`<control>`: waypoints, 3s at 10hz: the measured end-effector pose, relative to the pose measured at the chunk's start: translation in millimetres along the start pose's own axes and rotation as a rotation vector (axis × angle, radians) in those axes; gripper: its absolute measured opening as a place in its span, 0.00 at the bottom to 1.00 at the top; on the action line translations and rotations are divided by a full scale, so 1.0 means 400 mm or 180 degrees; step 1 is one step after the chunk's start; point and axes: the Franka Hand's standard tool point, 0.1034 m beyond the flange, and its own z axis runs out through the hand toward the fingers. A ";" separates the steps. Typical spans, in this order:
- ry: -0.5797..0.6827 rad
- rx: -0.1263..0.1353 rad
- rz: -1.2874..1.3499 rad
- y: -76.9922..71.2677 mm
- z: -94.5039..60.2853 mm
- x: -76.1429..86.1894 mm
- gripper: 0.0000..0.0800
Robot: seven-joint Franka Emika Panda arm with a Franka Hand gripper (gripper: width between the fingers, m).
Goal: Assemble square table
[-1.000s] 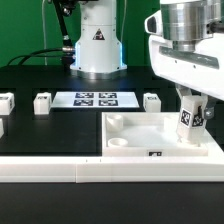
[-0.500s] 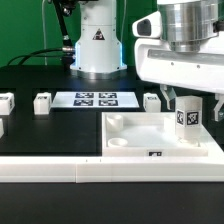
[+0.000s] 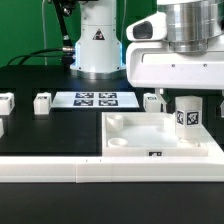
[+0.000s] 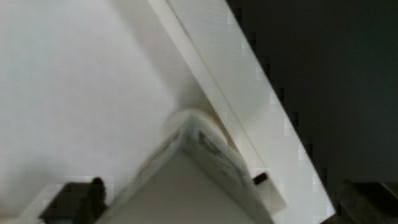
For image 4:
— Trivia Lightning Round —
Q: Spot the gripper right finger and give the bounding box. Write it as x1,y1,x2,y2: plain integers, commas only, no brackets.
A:
322,181,398,224

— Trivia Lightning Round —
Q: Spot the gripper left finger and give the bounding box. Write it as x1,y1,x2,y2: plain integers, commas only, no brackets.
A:
40,177,107,224

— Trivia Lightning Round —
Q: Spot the white table leg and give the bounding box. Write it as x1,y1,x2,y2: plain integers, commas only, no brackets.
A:
98,110,274,224

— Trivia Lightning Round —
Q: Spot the white square tabletop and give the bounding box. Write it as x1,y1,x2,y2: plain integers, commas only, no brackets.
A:
0,0,290,224

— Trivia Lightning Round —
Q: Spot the white L-shaped fence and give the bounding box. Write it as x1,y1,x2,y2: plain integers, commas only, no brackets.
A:
168,0,337,224

